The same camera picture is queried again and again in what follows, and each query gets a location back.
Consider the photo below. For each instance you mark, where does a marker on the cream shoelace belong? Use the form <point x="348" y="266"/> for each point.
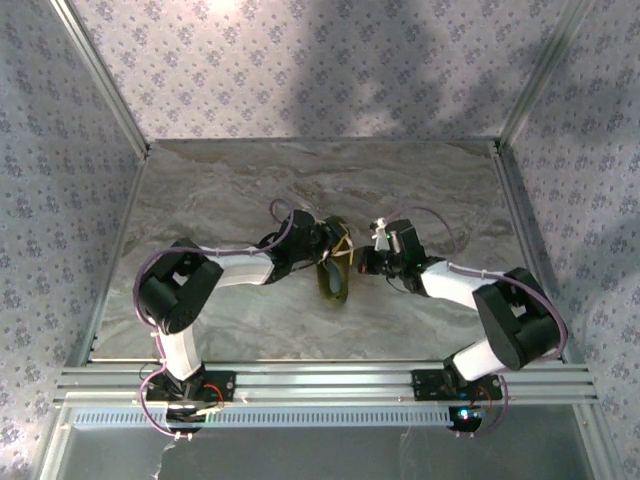
<point x="345" y="246"/>

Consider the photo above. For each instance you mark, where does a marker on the olive green canvas shoe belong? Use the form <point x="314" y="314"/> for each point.
<point x="334" y="290"/>

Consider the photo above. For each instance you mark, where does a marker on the left white and black arm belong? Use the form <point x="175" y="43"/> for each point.
<point x="190" y="350"/>

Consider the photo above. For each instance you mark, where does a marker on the right white and black arm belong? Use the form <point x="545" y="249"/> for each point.
<point x="450" y="285"/>

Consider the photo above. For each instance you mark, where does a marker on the grey metal base panel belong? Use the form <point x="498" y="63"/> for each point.
<point x="325" y="455"/>

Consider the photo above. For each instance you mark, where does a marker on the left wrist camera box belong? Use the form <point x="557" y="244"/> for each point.
<point x="304" y="222"/>

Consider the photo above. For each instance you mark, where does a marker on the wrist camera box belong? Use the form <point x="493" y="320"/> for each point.
<point x="304" y="222"/>
<point x="407" y="240"/>

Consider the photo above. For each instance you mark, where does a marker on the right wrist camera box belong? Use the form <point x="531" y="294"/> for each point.
<point x="407" y="240"/>

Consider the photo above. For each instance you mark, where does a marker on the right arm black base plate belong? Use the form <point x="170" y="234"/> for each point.
<point x="425" y="385"/>

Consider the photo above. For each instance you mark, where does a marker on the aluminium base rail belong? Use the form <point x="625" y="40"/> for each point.
<point x="325" y="380"/>

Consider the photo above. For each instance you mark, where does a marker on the aluminium side rail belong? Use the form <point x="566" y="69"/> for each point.
<point x="525" y="225"/>
<point x="107" y="260"/>

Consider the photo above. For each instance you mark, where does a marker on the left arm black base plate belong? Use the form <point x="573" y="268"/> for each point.
<point x="225" y="385"/>

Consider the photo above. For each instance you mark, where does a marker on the aluminium corner post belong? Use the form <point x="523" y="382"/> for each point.
<point x="101" y="75"/>
<point x="544" y="75"/>

